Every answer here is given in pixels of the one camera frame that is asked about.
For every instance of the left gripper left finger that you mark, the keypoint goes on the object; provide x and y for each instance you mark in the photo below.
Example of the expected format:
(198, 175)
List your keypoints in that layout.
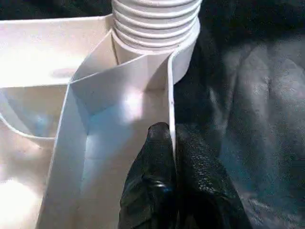
(152, 181)

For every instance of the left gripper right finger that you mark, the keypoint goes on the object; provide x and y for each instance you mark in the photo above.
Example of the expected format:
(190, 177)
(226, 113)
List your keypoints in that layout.
(205, 190)

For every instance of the white plastic table leg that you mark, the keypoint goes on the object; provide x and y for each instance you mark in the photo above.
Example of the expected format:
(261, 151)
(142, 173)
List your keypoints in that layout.
(155, 23)

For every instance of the white plastic table top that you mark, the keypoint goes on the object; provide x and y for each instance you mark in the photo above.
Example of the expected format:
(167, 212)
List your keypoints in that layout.
(47, 59)

